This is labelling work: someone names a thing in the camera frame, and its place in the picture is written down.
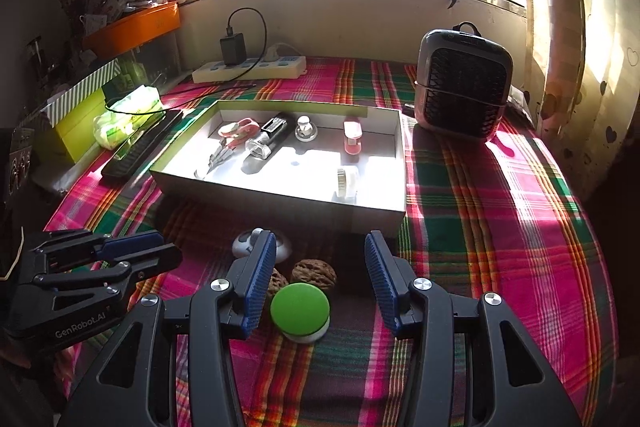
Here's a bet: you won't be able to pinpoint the grey portable heater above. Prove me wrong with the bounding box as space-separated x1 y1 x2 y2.
414 22 513 142

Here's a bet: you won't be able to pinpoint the shallow white cardboard box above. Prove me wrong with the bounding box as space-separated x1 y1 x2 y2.
149 99 407 235

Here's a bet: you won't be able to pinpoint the green tissue packet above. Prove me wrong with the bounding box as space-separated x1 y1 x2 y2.
92 84 166 150

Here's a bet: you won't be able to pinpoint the orange plastic bin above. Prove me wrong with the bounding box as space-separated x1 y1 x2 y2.
82 3 181 58

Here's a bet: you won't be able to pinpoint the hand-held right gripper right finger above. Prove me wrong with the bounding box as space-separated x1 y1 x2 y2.
364 231 583 427

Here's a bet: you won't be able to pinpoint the white power strip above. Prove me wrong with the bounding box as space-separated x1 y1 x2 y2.
192 54 307 84

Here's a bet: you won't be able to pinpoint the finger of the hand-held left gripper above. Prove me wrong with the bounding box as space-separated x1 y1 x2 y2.
32 229 164 272
32 244 183 294

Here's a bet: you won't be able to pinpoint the black charger cable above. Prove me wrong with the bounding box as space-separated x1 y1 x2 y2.
107 8 268 115

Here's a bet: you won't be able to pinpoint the pink-handled scissors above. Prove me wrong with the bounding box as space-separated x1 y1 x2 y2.
194 118 261 180

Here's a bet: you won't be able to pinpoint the plaid tablecloth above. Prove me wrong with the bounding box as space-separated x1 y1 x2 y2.
45 57 618 427

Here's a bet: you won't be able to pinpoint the long black case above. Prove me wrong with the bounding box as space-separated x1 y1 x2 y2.
101 109 185 182

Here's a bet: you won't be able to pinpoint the black flashlight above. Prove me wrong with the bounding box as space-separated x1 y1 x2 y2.
242 117 291 162

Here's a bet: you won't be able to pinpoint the cream heart-print curtain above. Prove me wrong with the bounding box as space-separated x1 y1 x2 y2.
515 0 640 202

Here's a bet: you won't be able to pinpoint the black charger adapter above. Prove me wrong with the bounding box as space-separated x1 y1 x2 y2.
220 33 247 66

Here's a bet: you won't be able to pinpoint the green-capped white mushroom toy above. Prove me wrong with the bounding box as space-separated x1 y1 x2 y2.
270 282 331 344

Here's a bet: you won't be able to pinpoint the white power plug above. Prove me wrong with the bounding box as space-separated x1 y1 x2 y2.
263 42 306 62

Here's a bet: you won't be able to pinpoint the green striped-lid box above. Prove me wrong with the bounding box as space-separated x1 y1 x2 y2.
40 59 123 165

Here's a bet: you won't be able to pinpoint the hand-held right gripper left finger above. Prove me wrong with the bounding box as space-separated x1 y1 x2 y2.
57 231 277 427

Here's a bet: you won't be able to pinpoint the grey mushroom-shaped figurine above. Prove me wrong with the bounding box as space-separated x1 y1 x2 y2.
294 116 319 142
231 228 292 264

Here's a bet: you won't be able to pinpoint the brown walnut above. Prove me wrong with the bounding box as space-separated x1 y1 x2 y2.
291 258 338 293
267 269 291 303

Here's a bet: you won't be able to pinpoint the pink nail clipper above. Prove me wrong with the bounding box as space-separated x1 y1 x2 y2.
342 120 363 155

